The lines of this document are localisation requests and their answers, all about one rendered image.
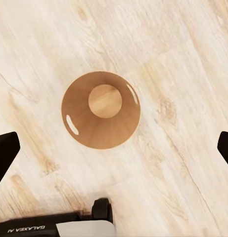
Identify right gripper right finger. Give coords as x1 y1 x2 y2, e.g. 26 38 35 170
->
217 131 228 163

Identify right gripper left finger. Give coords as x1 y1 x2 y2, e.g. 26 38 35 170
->
0 131 20 182

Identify trash can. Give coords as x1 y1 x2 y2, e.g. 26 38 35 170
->
60 70 141 151

